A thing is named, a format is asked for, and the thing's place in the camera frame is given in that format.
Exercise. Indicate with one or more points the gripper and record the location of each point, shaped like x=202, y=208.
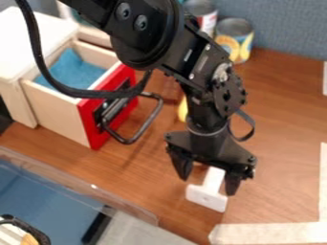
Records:
x=211, y=148

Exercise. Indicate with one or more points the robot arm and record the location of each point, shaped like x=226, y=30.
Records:
x=170, y=48

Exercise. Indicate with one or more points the drawer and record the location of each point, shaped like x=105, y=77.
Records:
x=81, y=95

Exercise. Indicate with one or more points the white T-shaped toy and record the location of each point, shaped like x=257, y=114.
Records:
x=209, y=190

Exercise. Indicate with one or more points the yellow toy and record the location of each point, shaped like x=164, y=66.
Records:
x=182, y=110

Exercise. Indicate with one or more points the yellow and blue can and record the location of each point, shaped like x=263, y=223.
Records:
x=235, y=38

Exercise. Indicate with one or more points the red and white can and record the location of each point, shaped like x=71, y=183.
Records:
x=205, y=16

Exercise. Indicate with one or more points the cabinet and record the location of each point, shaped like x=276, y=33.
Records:
x=25, y=48

